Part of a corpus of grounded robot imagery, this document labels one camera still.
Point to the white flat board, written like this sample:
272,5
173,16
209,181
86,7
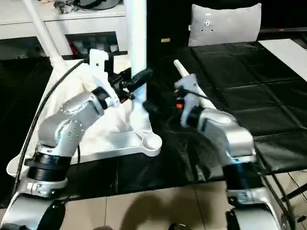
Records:
285,52

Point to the black box with yellow label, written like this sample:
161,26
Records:
168,19

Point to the grey cushion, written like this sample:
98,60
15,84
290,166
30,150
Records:
227,26

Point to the white plastic table leg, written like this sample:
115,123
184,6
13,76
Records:
182,69
138,36
40,26

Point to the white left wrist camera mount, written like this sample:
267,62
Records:
98,60

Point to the grey rounded device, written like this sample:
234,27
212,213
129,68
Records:
100,3

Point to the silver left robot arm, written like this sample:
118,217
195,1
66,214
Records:
67,124

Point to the black work mat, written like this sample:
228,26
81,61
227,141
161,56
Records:
239,83

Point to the white plastic table top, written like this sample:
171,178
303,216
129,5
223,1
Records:
81,81

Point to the black tripod leg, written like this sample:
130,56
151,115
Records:
297,190

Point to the dark tangled small object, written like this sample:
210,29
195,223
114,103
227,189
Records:
64,7

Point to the white cabinet with glass doors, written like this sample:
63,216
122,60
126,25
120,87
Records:
84,24

